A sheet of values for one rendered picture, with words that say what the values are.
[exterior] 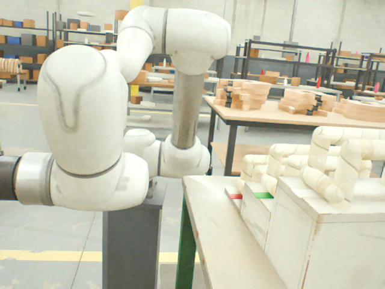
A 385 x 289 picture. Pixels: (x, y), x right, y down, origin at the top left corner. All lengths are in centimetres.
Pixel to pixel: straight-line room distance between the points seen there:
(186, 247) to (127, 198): 59
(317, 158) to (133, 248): 105
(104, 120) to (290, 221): 36
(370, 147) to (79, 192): 44
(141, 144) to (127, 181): 82
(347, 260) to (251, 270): 17
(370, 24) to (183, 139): 1331
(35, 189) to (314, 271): 46
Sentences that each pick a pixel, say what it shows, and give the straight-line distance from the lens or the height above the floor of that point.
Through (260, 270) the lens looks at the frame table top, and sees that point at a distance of 66.
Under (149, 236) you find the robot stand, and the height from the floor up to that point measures 54.
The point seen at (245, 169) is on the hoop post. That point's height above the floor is 101.
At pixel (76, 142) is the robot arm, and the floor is 119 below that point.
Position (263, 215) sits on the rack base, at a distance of 69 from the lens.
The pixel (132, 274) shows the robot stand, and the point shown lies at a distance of 156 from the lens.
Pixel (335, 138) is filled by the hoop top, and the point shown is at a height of 119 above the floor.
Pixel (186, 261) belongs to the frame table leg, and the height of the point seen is 64.
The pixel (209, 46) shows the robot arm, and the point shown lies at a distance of 93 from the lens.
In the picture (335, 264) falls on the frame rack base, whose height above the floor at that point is 101.
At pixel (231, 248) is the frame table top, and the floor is 93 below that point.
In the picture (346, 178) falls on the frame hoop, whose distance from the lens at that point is 53.
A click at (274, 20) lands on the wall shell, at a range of 1247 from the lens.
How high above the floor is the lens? 131
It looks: 15 degrees down
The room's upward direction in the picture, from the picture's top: 5 degrees clockwise
